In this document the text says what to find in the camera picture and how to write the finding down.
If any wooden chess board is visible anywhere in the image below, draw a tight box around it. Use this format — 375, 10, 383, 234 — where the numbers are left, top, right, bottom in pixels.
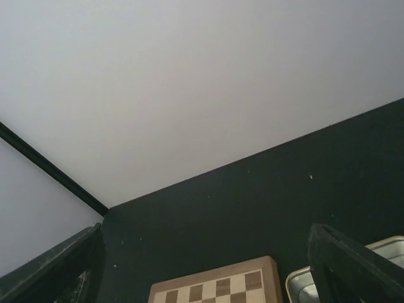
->
148, 256, 283, 302

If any gold metal tin tray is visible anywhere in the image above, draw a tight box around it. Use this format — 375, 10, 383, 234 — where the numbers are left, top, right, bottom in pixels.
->
285, 235, 403, 303

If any black frame post left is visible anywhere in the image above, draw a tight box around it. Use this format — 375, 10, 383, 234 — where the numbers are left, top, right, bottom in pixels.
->
1, 122, 109, 217

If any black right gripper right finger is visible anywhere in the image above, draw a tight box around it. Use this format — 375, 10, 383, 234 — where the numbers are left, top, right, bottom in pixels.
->
308, 223, 403, 302

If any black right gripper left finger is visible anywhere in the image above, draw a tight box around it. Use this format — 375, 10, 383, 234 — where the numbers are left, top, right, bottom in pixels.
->
1, 223, 104, 302

